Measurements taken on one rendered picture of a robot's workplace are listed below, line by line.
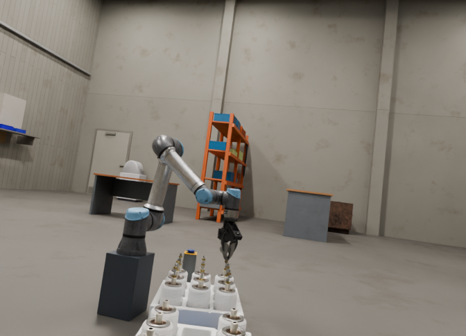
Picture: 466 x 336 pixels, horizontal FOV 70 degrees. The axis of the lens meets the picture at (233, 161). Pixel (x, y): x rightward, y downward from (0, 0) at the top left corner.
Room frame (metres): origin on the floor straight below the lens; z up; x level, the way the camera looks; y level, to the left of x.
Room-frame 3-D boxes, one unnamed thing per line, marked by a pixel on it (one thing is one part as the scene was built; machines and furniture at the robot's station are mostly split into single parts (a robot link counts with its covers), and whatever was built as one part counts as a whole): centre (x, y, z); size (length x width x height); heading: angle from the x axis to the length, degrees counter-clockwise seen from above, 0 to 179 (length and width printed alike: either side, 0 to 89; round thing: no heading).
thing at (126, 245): (1.78, 0.46, 0.35); 0.15 x 0.15 x 0.10
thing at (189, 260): (1.91, 0.17, 0.16); 0.07 x 0.07 x 0.31; 3
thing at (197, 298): (1.50, 0.07, 0.16); 0.10 x 0.10 x 0.18
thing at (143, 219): (1.79, 0.46, 0.47); 0.13 x 0.12 x 0.14; 162
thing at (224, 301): (1.51, -0.05, 0.16); 0.10 x 0.10 x 0.18
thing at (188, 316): (1.62, 0.08, 0.09); 0.39 x 0.39 x 0.18; 3
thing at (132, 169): (10.06, 2.91, 0.60); 0.67 x 0.55 x 1.20; 77
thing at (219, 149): (8.30, 0.12, 1.20); 2.70 x 0.70 x 2.40; 167
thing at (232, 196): (1.76, -0.02, 0.64); 0.09 x 0.08 x 0.11; 72
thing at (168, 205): (5.80, 1.59, 0.34); 1.28 x 0.66 x 0.69; 78
